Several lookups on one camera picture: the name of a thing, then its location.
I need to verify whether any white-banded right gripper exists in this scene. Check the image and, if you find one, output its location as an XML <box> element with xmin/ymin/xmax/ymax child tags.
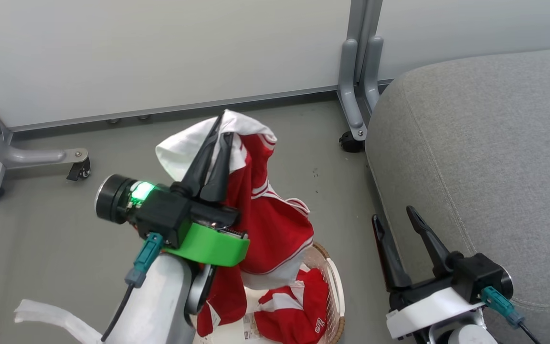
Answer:
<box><xmin>371</xmin><ymin>205</ymin><xmax>487</xmax><ymax>341</ymax></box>

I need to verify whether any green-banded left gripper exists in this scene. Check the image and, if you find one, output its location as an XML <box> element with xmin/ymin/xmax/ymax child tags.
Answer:
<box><xmin>163</xmin><ymin>112</ymin><xmax>251</xmax><ymax>268</ymax></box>

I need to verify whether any red and white jersey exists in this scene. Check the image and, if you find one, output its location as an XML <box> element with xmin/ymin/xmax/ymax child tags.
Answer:
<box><xmin>155</xmin><ymin>109</ymin><xmax>331</xmax><ymax>344</ymax></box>

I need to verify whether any cream perforated laundry basket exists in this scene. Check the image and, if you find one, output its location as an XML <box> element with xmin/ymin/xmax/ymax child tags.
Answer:
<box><xmin>193</xmin><ymin>241</ymin><xmax>347</xmax><ymax>344</ymax></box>

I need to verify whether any black round caster wheel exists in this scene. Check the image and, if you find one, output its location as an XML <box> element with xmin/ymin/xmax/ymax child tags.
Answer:
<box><xmin>338</xmin><ymin>130</ymin><xmax>366</xmax><ymax>154</ymax></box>

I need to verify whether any grey fabric sofa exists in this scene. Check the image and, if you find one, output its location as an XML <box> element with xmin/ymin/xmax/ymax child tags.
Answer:
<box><xmin>365</xmin><ymin>46</ymin><xmax>550</xmax><ymax>344</ymax></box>

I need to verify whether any black caster with brake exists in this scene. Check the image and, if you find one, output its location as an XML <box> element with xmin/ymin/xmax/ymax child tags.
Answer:
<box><xmin>66</xmin><ymin>157</ymin><xmax>92</xmax><ymax>182</ymax></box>

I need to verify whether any printed label sticker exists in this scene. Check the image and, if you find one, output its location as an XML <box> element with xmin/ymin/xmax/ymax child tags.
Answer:
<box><xmin>242</xmin><ymin>313</ymin><xmax>263</xmax><ymax>341</ymax></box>

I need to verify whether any grey double partition leg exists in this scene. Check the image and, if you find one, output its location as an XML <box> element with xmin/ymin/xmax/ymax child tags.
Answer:
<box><xmin>337</xmin><ymin>0</ymin><xmax>384</xmax><ymax>142</ymax></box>

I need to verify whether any grey single partition leg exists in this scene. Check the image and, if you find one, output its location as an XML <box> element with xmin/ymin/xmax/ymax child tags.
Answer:
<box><xmin>0</xmin><ymin>87</ymin><xmax>89</xmax><ymax>173</ymax></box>

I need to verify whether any white fabric strip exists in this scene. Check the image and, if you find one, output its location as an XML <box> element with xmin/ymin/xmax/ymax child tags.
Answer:
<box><xmin>14</xmin><ymin>299</ymin><xmax>105</xmax><ymax>344</ymax></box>

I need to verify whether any grey partition bottom rail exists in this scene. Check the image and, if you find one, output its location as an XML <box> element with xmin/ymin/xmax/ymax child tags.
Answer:
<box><xmin>8</xmin><ymin>85</ymin><xmax>342</xmax><ymax>134</ymax></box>

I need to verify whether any right cable with teal plug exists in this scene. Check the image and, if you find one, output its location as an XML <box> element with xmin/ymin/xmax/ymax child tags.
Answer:
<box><xmin>479</xmin><ymin>286</ymin><xmax>541</xmax><ymax>344</ymax></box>

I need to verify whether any cable with teal plug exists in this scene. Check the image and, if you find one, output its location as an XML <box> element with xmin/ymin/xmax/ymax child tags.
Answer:
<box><xmin>100</xmin><ymin>233</ymin><xmax>165</xmax><ymax>343</ymax></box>
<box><xmin>479</xmin><ymin>286</ymin><xmax>541</xmax><ymax>344</ymax></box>

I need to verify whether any left cable with teal plug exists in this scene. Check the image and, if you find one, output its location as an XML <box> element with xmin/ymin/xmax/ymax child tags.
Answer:
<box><xmin>100</xmin><ymin>233</ymin><xmax>165</xmax><ymax>343</ymax></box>

